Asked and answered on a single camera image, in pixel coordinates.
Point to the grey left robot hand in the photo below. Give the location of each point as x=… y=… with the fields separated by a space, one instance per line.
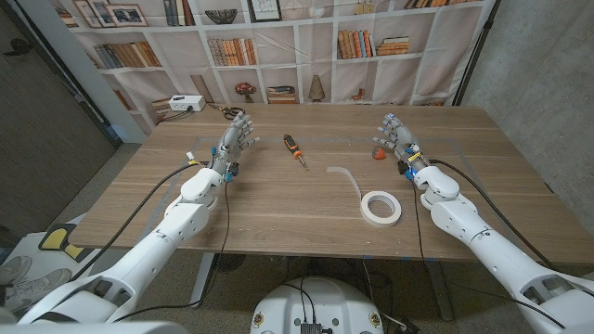
x=229 y=148

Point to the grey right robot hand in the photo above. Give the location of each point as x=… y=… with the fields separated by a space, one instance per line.
x=404 y=141

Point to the orange black screwdriver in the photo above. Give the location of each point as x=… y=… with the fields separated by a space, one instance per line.
x=292 y=146

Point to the white masking tape roll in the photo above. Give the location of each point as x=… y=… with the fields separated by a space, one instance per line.
x=380 y=222

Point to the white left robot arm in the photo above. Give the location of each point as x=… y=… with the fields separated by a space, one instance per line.
x=153 y=250

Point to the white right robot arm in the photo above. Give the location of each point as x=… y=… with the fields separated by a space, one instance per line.
x=501 y=260

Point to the red toy strawberry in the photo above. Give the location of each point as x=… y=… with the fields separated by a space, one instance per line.
x=379 y=154

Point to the white power strip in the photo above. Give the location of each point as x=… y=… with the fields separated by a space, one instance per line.
x=186 y=103

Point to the black round table foot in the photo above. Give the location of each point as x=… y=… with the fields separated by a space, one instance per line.
x=229 y=263

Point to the black backdrop stand pole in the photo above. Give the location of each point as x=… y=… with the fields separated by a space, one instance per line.
x=475 y=51

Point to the printed bookshelf backdrop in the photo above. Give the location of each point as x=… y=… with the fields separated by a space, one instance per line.
x=315 y=55

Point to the white table leg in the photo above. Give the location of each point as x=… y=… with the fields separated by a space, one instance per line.
x=202 y=283

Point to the grey table leg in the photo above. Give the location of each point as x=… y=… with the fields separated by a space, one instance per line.
x=438 y=292

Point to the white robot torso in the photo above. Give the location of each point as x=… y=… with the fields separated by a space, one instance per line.
x=320 y=301

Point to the yellow black plastic piece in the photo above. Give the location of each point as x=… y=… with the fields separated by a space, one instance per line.
x=55 y=239

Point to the grey sneaker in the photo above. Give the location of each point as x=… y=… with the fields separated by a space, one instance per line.
x=37 y=287
x=14 y=269

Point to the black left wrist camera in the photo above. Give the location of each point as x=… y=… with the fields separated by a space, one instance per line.
x=232 y=170

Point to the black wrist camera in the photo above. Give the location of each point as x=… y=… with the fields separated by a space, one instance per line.
x=232 y=170
x=404 y=168

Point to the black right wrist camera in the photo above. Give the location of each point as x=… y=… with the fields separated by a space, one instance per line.
x=404 y=168

